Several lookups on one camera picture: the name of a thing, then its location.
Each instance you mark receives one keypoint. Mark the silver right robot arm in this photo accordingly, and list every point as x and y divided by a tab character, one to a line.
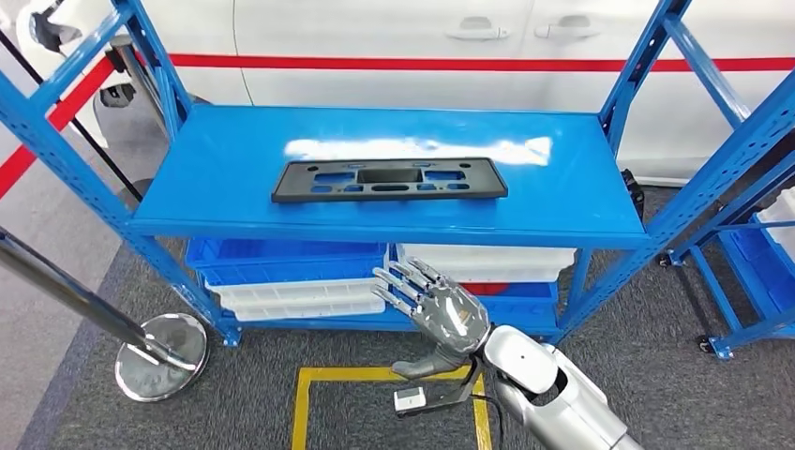
559	404

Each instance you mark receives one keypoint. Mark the red item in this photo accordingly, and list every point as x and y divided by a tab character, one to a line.
490	289

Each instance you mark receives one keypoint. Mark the black caster wheel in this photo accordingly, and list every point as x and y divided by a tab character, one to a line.
664	260
705	344

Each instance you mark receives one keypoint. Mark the thin black stanchion post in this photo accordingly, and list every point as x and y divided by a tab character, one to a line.
93	146

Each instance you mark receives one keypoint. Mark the white car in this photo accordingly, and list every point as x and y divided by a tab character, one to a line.
404	31

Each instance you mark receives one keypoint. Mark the long black plastic panel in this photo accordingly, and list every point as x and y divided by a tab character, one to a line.
292	192

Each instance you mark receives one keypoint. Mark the yellow tape square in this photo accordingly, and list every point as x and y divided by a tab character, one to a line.
301	410

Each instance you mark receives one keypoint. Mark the chrome stanchion post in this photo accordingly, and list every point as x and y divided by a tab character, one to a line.
62	289

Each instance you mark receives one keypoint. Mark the blue plastic bin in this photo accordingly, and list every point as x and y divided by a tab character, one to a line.
761	267
279	267
521	305

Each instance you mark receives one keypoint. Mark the white plastic bin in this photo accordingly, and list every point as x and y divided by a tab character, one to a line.
497	256
779	217
310	310
292	292
509	275

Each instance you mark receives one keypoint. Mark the red barrier belt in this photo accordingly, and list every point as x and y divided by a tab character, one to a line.
62	112
435	63

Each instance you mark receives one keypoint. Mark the blue metal shelf rack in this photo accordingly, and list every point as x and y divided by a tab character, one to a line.
745	335
217	161

